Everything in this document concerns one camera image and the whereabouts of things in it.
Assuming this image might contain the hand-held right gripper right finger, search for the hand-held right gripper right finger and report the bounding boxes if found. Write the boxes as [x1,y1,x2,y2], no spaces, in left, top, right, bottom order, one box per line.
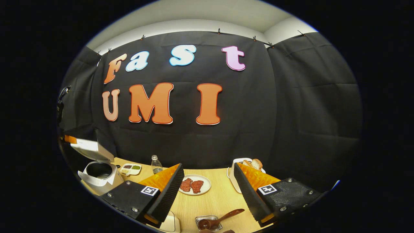
[233,162,324,228]

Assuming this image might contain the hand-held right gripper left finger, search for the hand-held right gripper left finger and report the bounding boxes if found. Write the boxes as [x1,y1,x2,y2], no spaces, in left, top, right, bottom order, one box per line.
[101,163,184,228]

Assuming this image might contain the brown wooden spoon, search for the brown wooden spoon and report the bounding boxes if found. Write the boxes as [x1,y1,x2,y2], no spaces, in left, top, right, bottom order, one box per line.
[198,209,245,231]

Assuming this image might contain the white rice cooker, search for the white rice cooker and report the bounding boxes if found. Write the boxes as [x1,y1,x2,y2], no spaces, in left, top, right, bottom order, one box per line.
[70,139,124,196]

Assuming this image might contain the clear plastic rice container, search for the clear plastic rice container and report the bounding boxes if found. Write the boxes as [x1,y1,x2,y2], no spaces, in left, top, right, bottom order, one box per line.
[147,210,181,233]

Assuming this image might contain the white toaster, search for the white toaster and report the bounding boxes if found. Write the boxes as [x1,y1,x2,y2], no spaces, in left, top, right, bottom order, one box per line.
[227,158,266,194]

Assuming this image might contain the clear plastic water bottle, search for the clear plastic water bottle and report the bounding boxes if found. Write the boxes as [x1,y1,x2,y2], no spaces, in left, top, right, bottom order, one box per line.
[151,155,163,174]

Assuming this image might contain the bread slices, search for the bread slices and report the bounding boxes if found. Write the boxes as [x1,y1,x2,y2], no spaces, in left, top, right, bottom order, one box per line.
[243,159,263,171]

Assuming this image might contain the white round plate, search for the white round plate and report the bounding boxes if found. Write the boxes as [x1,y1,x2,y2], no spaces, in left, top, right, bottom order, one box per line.
[179,175,212,196]

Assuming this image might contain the white divided seasoning dish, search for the white divided seasoning dish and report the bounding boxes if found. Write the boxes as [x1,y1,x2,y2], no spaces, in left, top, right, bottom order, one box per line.
[120,163,142,176]

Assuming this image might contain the black backdrop cloth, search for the black backdrop cloth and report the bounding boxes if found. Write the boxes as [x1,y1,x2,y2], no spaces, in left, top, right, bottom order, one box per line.
[58,31,363,194]

